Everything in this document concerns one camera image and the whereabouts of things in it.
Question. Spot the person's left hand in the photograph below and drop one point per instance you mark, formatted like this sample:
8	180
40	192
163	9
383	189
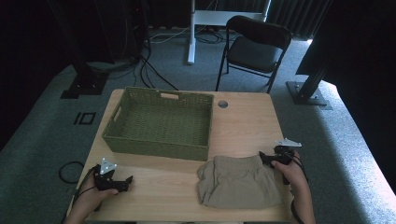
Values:
90	200

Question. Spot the green woven basket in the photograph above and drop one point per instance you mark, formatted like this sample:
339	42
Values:
162	123

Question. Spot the person's right hand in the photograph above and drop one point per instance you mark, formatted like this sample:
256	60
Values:
294	177

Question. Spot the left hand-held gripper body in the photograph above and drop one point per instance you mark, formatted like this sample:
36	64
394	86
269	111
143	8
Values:
104	182

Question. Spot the dark curtain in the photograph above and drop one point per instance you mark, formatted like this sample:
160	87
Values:
295	15

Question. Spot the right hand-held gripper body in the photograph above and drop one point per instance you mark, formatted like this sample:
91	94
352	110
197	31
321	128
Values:
284	154

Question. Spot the beige shorts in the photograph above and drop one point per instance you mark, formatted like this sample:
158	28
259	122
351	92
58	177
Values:
239	183

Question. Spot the white desk frame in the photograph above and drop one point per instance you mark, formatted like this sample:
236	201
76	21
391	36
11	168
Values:
192	37

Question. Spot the black folding chair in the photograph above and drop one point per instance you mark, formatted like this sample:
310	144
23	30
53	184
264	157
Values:
253	51

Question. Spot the grey table grommet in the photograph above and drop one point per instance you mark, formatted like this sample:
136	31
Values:
223	104

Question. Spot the black metal stand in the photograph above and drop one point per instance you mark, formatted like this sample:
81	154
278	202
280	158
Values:
306	93
84	84

